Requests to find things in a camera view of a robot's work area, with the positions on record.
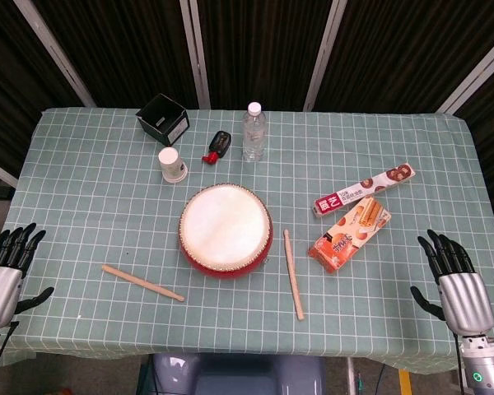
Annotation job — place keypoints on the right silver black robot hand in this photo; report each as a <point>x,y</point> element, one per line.
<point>463,296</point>

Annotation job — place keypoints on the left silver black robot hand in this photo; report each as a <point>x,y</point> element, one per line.
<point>0,284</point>

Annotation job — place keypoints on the wooden drumstick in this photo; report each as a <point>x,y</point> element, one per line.
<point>292,273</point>
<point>142,282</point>

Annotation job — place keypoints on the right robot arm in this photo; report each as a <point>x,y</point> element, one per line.
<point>483,362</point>

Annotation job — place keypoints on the green grid-patterned tablecloth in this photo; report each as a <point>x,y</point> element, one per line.
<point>107,205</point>

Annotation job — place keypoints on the red drum with white skin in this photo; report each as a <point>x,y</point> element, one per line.
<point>225,232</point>

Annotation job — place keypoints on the orange biscuit box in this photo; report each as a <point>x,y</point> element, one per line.
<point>350,234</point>

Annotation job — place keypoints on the long baking paper box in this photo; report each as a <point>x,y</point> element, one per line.
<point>364,188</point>

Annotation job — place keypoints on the white paper cup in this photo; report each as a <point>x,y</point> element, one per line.
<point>171,164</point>

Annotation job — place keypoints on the black open cardboard box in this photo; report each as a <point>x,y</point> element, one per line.
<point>163,119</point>

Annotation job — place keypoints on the blue grey robot torso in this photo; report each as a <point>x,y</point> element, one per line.
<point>239,374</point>

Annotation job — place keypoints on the black and red small bottle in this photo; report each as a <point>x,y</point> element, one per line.
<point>217,147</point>

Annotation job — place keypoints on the clear plastic water bottle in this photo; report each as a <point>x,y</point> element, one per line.
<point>254,133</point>

